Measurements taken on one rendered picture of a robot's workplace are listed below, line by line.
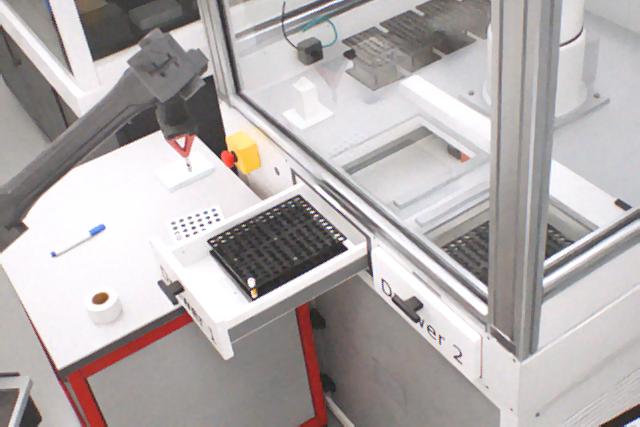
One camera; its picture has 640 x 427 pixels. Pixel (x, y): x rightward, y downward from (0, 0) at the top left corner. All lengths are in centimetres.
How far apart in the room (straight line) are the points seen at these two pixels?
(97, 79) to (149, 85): 109
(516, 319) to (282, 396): 100
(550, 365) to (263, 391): 90
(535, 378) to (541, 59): 62
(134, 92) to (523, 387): 77
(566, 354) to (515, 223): 35
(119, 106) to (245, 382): 104
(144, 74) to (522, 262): 60
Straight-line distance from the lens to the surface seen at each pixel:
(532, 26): 105
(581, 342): 154
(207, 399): 211
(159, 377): 198
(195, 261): 182
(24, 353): 299
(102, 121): 127
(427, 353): 174
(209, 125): 258
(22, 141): 397
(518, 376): 146
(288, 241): 173
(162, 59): 128
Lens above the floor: 205
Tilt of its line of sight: 39 degrees down
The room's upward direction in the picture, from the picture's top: 8 degrees counter-clockwise
